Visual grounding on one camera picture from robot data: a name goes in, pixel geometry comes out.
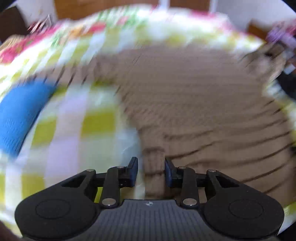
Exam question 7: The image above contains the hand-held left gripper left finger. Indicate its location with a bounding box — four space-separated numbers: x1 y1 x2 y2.
60 157 139 207

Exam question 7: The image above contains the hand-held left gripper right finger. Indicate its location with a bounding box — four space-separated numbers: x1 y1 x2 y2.
164 158 241 207

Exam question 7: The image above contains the brown striped knit sweater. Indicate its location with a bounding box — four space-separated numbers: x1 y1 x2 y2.
92 44 296 205

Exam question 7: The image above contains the checked cartoon print quilt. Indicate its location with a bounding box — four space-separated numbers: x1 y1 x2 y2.
0 5 296 234

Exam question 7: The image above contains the blue knit sweater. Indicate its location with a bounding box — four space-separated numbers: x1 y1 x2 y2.
0 80 57 158

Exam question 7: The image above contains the black cloth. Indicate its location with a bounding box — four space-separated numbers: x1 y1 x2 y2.
276 68 296 101

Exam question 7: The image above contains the purple cloth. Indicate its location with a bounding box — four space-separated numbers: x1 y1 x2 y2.
266 20 296 47

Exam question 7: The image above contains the dark wooden headboard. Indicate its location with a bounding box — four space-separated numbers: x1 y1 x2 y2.
0 6 28 43

